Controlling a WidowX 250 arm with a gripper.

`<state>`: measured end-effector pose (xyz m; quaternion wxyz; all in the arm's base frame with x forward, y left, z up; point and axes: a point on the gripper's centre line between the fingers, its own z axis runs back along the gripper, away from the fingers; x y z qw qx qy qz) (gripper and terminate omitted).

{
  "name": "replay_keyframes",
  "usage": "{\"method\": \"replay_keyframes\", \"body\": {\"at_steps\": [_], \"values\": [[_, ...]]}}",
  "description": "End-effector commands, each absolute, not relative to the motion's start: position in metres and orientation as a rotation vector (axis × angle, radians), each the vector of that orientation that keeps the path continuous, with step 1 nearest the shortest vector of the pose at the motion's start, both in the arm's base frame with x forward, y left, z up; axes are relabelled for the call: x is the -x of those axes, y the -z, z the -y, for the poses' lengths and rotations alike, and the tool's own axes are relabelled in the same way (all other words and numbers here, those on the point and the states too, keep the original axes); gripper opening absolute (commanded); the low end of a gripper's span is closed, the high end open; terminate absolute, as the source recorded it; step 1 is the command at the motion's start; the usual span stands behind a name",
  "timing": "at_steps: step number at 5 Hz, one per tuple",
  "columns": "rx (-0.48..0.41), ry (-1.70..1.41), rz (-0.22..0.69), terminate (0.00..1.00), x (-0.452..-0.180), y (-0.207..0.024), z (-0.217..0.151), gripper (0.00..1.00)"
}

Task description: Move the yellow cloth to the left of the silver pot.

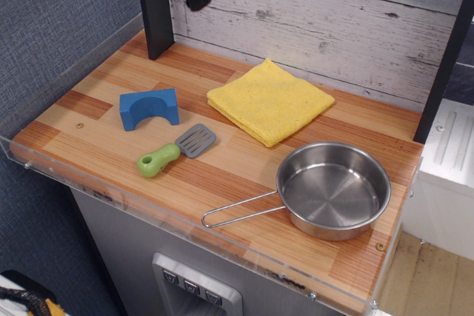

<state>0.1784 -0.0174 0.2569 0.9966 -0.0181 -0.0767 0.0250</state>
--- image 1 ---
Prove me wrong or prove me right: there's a yellow cloth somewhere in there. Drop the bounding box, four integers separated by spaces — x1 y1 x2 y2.
207 58 335 148

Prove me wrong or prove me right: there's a green handled grey toy spatula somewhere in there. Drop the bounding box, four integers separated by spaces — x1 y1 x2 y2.
136 124 216 178

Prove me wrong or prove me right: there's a silver pot with wire handle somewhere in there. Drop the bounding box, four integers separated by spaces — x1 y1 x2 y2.
201 141 393 242

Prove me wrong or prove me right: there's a blue arch wooden block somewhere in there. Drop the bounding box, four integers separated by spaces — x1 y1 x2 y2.
119 88 180 131

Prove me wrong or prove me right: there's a clear acrylic edge guard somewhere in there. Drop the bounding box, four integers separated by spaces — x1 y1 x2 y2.
1 33 421 315

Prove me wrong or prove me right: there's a grey toy cabinet front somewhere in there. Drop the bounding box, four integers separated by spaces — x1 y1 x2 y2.
72 189 340 315

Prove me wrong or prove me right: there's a silver button control panel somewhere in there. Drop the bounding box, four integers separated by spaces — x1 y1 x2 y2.
152 252 244 315

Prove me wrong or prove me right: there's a white ridged appliance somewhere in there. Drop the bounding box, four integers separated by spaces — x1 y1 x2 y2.
401 99 473 260

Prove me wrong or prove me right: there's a yellow black object bottom corner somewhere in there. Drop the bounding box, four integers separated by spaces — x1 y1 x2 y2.
1 270 67 316

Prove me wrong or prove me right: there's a black left upright post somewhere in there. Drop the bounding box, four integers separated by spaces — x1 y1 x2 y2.
140 0 174 60

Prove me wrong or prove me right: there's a black upright post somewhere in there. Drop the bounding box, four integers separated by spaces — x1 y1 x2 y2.
140 0 174 60
413 0 473 144

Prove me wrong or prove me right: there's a black right upright post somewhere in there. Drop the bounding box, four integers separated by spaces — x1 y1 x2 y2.
413 0 473 144

